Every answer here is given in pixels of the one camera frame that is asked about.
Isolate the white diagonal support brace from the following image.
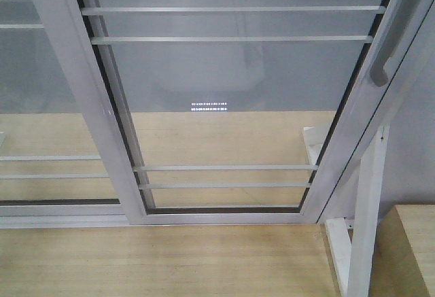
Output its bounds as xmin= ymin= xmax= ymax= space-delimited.
xmin=325 ymin=217 xmax=351 ymax=296

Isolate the grey door handle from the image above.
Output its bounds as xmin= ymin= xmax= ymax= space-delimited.
xmin=369 ymin=0 xmax=434 ymax=87

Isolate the white framed transparent sliding door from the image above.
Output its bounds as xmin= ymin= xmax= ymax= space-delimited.
xmin=22 ymin=0 xmax=435 ymax=227

